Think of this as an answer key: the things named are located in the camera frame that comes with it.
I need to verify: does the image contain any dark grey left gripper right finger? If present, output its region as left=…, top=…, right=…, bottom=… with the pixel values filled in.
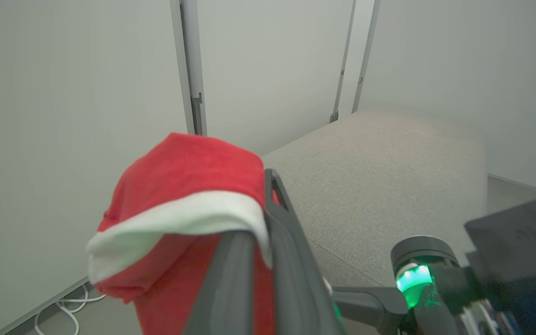
left=264, top=168, right=346, bottom=335

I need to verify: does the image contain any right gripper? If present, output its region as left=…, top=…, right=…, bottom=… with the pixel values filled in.
left=332, top=236, right=482, bottom=335

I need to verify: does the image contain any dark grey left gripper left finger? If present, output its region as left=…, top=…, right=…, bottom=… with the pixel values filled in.
left=183, top=230, right=255, bottom=335

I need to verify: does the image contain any red and white garment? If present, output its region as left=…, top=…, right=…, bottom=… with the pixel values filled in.
left=87, top=133, right=279, bottom=335

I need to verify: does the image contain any grey fabric sofa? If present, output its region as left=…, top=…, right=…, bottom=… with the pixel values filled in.
left=261, top=109, right=489, bottom=335

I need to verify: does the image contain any wide white partition panel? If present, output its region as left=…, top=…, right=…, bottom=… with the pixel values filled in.
left=0, top=0, right=196, bottom=335

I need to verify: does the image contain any coiled white cable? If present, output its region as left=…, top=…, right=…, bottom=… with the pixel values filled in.
left=34, top=284, right=107, bottom=335

